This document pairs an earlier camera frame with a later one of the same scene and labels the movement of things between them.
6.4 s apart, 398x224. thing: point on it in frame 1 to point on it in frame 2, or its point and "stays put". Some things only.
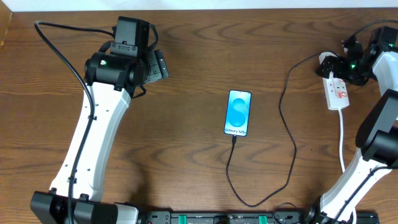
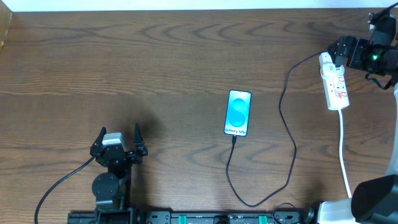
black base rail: (237, 216) stays put
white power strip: (336, 93) stays put
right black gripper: (329, 65) to (342, 47)
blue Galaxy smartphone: (237, 118) stays put
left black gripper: (158, 66) to (131, 154)
